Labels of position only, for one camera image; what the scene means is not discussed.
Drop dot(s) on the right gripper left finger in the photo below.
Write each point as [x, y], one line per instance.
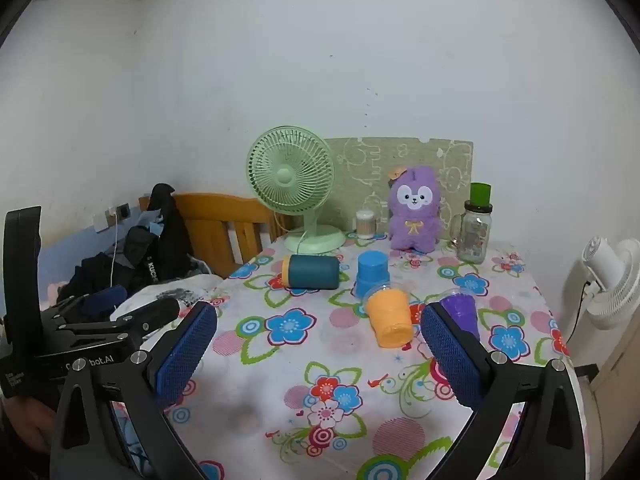
[111, 422]

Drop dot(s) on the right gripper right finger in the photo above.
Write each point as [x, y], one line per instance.
[548, 442]

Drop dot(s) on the orange plastic cup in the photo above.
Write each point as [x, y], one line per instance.
[387, 307]

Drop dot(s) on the purple plastic cup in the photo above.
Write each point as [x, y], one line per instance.
[462, 309]

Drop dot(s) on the blue plastic cup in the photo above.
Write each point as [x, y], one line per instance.
[372, 272]

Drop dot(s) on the person left hand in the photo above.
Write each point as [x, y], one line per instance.
[32, 421]

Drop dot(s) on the blue bed sheet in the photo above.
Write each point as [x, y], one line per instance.
[65, 264]

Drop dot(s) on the white printed cloth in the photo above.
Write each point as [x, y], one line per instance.
[187, 292]

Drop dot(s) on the black bag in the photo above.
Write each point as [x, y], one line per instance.
[157, 249]

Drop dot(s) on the white standing fan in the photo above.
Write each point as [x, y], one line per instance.
[610, 298]

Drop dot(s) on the floral tablecloth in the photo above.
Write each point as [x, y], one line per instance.
[294, 385]

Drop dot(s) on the dark teal tumbler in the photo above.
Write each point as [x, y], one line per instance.
[310, 272]

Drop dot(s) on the glass jar green lid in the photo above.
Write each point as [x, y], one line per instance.
[470, 230]

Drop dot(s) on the purple plush toy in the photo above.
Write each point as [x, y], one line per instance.
[413, 203]

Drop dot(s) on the green desk fan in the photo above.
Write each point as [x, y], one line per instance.
[291, 172]

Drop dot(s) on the cotton swab container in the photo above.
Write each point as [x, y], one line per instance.
[366, 224]

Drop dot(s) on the green patterned board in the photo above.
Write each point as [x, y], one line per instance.
[364, 167]

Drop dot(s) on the white wall socket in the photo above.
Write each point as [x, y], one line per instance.
[112, 216]

